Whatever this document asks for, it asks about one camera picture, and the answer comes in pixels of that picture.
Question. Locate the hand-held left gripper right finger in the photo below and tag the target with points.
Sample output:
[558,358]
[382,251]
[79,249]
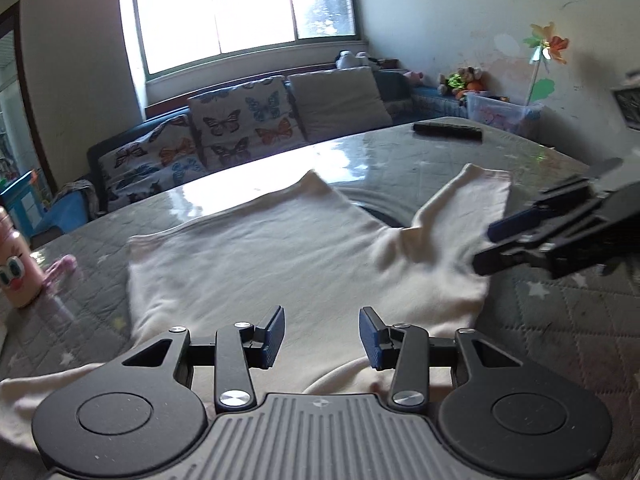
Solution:
[371,340]

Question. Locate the white plush toy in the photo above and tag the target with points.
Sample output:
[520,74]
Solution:
[352,60]

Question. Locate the cream cotton garment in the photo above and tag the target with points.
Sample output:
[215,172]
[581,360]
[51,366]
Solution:
[250,260]

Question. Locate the pink plush toy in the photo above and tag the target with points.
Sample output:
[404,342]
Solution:
[414,77]

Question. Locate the stuffed toys pile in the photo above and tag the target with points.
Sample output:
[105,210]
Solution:
[462,80]

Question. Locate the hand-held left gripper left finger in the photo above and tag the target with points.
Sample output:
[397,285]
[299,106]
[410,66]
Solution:
[274,337]

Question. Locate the plain grey cushion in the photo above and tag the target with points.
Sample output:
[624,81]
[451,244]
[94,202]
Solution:
[340,102]

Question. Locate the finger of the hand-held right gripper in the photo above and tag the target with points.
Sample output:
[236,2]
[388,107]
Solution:
[505,257]
[515,222]

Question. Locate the clear plastic storage box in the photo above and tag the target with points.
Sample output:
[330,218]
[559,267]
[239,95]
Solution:
[500,112]

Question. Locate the colourful paper pinwheel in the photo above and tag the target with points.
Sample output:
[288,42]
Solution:
[545,42]

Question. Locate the blue sofa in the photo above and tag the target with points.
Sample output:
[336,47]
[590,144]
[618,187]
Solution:
[115,137]

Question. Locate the round black table hotplate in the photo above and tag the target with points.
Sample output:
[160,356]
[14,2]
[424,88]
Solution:
[385,205]

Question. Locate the black remote control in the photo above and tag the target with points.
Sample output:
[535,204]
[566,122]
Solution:
[447,131]

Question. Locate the butterfly print cushion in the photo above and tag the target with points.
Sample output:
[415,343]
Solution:
[150,160]
[245,120]

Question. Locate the grey patterned throw blanket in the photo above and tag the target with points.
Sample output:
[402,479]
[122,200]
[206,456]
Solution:
[80,190]

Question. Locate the pink cartoon face bottle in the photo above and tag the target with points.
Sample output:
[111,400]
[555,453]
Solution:
[17,270]

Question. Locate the bright window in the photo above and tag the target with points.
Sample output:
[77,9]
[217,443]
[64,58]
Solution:
[240,5]

